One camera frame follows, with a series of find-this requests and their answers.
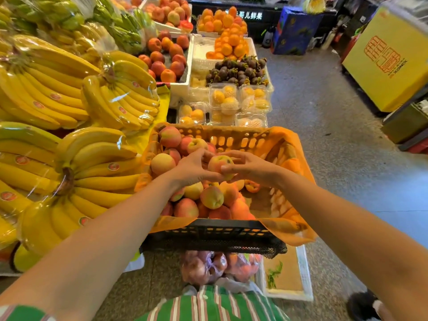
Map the yellow-red peach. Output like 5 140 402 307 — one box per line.
208 155 235 181

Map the pile of orange fruits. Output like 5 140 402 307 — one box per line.
197 6 249 60

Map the white foam box with cardboard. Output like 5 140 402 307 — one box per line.
255 245 314 302

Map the person's right forearm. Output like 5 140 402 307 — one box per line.
276 170 428 321

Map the black plastic crate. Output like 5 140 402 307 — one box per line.
140 123 288 259

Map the person's left forearm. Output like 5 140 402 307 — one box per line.
0 175 183 321

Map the pile of dark mangosteens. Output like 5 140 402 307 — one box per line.
205 55 269 87

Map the display of yellow banana bunches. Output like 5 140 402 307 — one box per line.
0 21 160 273

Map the green striped garment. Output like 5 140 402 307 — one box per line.
0 285 290 321

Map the pile of red peaches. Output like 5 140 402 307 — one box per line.
138 30 190 84

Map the orange plastic liner bag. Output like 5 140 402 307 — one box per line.
134 122 318 247

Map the yellow chest freezer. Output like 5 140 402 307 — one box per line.
342 5 428 113

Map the pile of pale peaches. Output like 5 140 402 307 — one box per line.
144 0 194 32

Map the person's left hand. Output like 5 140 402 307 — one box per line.
166 148 224 195

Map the black shoe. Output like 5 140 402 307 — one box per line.
347 290 385 321

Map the pile of peaches in crate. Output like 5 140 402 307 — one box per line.
150 126 261 220

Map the blue cardboard box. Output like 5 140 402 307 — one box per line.
272 6 324 56

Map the clear clamshell fruit box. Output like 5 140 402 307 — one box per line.
209 83 240 116
209 110 237 126
235 112 268 128
239 84 272 113
177 102 208 126

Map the person's right hand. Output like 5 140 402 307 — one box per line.
218 150 285 190

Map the plastic bag of peaches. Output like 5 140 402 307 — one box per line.
180 251 263 286

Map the green box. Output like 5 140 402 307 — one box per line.
381 103 428 145

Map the group of green banana bunches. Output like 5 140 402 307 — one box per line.
0 0 154 55

